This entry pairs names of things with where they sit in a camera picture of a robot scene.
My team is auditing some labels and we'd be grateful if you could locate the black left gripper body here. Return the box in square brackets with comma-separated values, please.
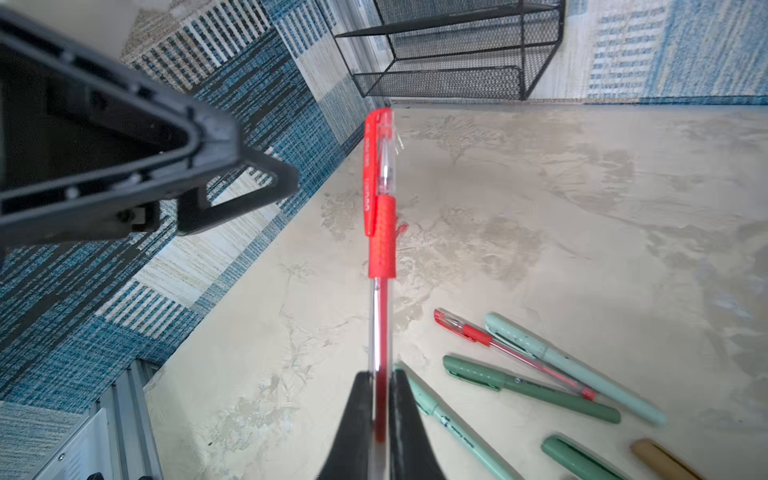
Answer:
[1, 8, 242, 248]

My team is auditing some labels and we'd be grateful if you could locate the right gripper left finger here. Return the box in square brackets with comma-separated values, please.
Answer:
[317, 371, 373, 480]

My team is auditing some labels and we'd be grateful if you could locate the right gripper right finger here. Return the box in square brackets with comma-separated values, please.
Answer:
[389, 370, 445, 480]

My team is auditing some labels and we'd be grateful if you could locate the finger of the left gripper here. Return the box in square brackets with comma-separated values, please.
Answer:
[176, 148, 301, 236]

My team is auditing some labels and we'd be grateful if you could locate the red pen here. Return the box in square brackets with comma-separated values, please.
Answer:
[362, 107, 399, 479]
[433, 308, 597, 401]

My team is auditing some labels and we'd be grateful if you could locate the dark green pen left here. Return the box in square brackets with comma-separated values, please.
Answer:
[442, 355, 621, 424]

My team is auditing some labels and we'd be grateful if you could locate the dark green pen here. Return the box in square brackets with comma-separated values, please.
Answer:
[540, 435, 625, 480]
[442, 355, 621, 424]

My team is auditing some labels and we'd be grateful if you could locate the dark green pen right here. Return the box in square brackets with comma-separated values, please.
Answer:
[540, 435, 625, 480]

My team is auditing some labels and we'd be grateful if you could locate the light green pen upper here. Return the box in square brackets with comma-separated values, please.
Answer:
[485, 312, 666, 425]

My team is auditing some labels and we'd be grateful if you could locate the brown pen upper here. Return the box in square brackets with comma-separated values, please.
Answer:
[630, 438, 704, 480]

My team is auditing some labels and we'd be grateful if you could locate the light green marker lower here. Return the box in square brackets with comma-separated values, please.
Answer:
[394, 361, 523, 480]

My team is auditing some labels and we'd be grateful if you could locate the aluminium front rail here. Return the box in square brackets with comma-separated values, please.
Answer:
[27, 359, 163, 479]

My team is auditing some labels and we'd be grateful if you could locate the black wire mesh shelf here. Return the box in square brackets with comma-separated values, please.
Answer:
[334, 1, 566, 101]

